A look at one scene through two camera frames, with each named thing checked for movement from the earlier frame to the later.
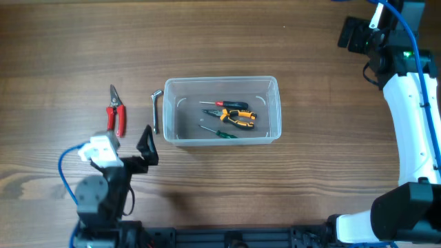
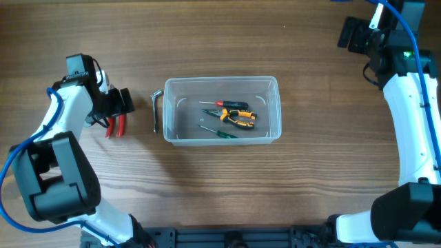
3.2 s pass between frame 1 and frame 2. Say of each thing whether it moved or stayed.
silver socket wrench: stayed
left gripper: moved
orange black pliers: stayed
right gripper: stayed
